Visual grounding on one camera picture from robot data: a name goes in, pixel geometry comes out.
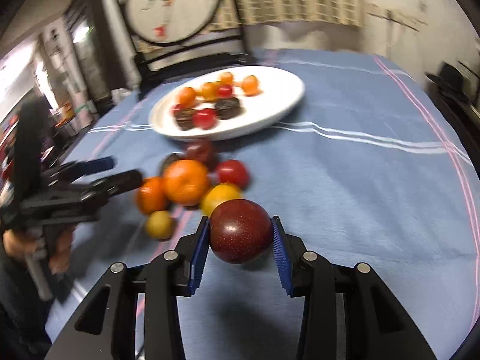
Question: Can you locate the white oval plate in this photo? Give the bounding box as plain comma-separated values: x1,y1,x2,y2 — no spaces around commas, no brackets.
149,66,305,142

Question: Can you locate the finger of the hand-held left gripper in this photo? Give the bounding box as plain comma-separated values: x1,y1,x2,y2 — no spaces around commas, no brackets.
56,156,115,181
87,169,143,204

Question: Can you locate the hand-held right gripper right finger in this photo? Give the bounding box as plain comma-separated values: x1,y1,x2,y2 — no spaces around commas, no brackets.
271,215,437,360

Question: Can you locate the yellow-green tomato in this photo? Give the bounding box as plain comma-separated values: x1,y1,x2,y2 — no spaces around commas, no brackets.
200,182,242,216

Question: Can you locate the large mandarin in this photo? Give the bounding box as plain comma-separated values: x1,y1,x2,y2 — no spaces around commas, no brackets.
135,176,169,215
241,75,262,96
163,159,211,205

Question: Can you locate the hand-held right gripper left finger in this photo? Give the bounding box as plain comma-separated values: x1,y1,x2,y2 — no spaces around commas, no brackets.
45,215,211,360

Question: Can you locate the person's left forearm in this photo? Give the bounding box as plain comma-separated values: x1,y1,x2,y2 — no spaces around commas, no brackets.
0,259,53,359

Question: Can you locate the dark wooden glass cabinet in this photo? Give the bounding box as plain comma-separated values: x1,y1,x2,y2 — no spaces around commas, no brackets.
64,0,139,102

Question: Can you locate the person's left hand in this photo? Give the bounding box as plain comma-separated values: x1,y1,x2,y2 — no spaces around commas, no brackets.
3,228,74,275

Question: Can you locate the round painted screen black stand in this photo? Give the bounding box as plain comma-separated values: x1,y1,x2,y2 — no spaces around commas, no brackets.
110,0,248,83

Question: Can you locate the blue striped tablecloth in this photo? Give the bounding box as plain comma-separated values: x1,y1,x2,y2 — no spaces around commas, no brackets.
45,48,480,360

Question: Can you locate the white plastic bag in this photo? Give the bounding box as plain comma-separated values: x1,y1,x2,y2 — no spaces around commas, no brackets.
110,88,132,106

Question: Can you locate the black hat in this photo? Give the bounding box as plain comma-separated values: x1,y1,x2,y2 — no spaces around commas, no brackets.
425,62,480,96

